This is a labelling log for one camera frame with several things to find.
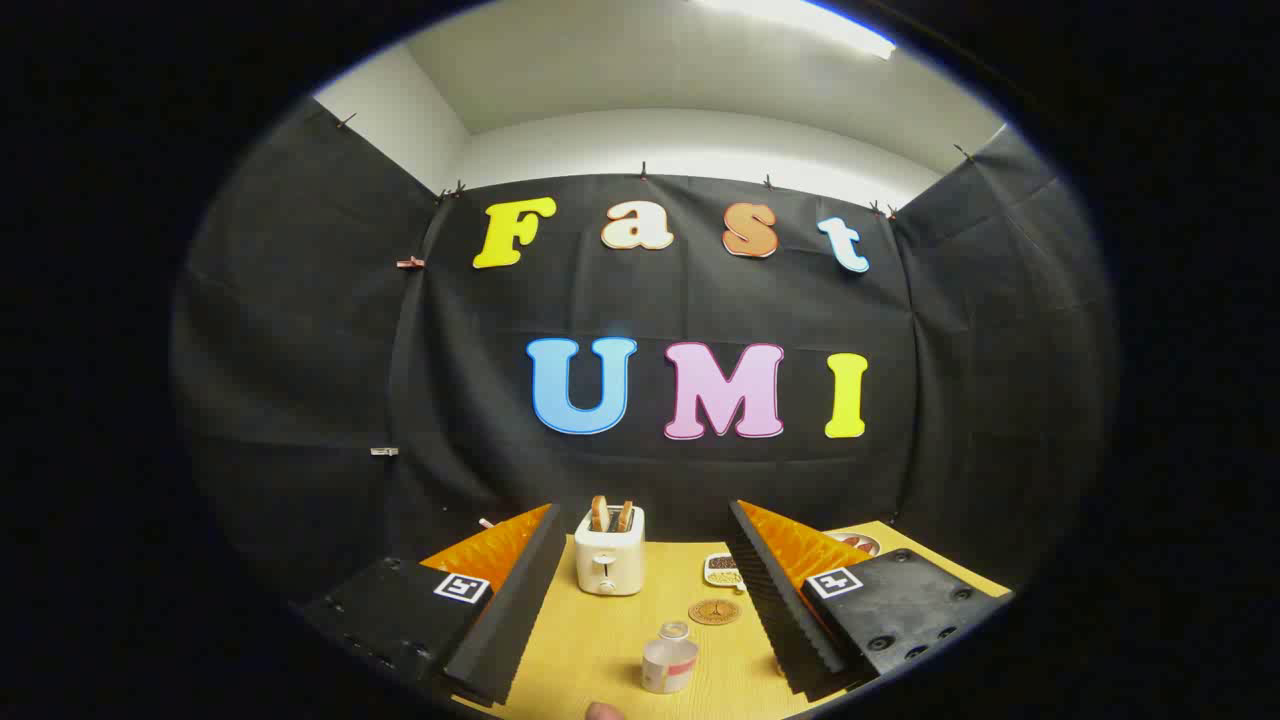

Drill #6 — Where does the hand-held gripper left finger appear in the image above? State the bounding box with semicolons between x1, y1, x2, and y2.
293;503;568;709

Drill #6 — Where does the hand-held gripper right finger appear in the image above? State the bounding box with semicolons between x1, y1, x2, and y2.
724;499;1016;703

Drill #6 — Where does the clear juice bottle pink label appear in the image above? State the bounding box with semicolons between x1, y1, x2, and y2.
641;621;700;695

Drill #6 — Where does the wooden table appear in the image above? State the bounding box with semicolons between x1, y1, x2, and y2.
455;520;1013;720

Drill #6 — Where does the white toaster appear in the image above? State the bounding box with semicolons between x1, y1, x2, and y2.
574;505;647;598

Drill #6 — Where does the black backdrop cloth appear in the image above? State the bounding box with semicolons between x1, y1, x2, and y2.
170;95;1119;601

